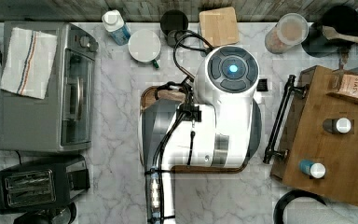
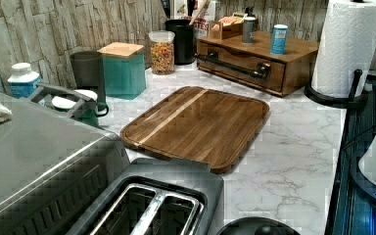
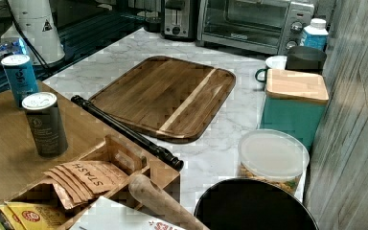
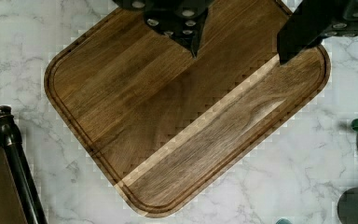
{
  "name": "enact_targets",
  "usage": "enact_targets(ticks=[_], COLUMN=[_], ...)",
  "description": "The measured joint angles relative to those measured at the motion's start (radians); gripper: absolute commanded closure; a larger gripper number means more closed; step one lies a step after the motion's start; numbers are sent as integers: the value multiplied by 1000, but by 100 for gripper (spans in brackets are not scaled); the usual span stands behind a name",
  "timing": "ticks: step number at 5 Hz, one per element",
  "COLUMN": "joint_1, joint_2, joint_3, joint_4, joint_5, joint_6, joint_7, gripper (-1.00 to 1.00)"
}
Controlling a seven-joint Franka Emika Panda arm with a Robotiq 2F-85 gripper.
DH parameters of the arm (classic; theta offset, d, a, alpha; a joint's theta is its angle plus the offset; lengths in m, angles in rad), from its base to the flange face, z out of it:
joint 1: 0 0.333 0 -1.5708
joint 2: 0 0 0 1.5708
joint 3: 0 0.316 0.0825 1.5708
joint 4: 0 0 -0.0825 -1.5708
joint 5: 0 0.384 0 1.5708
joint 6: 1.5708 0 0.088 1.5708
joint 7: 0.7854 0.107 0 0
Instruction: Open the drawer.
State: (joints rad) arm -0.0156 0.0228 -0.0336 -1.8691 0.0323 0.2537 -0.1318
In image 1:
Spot black drawer handle bar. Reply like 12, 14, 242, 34
263, 75, 308, 164

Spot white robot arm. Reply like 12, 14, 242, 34
138, 46, 261, 224

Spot wooden cutting board tray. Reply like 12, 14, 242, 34
140, 86, 251, 174

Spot white round lid canister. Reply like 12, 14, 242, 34
128, 29, 161, 69

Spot dark glass tumbler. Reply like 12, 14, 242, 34
160, 9, 188, 48

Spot glass jar bamboo lid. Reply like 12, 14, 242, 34
199, 7, 240, 47

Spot white-capped blue bottle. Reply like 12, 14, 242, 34
102, 10, 131, 46

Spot silver toaster oven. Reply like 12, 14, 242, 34
0, 21, 99, 153

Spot black curved object bottom right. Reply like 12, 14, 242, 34
273, 189, 325, 224

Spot plastic container pink contents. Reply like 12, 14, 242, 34
265, 13, 309, 54

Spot blue spice bottle white cap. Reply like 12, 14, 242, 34
299, 160, 326, 178

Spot black kettle bottom left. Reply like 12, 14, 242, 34
13, 203, 77, 224

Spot dark spice bottle white cap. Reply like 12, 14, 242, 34
323, 118, 351, 134

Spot black two-slot toaster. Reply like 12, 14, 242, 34
0, 155, 90, 215

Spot white striped dish towel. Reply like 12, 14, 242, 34
1, 27, 58, 99

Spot tea box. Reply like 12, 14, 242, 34
327, 70, 358, 104

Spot wooden spoon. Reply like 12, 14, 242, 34
323, 26, 358, 44

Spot black utensil holder pot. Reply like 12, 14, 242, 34
302, 6, 358, 58

